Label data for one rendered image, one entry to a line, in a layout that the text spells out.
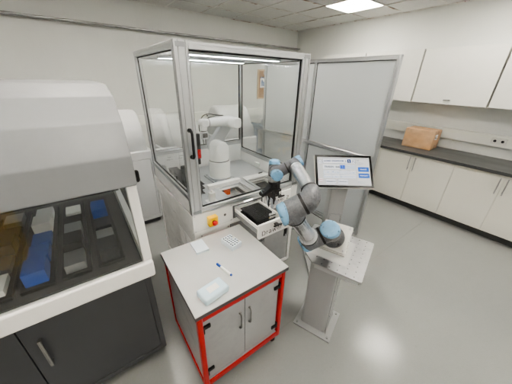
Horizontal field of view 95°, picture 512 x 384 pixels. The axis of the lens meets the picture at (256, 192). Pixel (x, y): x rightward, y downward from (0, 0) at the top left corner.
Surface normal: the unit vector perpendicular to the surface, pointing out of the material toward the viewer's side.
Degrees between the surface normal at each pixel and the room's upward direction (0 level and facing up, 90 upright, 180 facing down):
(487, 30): 90
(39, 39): 90
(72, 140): 69
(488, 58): 90
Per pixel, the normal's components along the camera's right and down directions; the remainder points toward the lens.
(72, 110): 0.40, -0.44
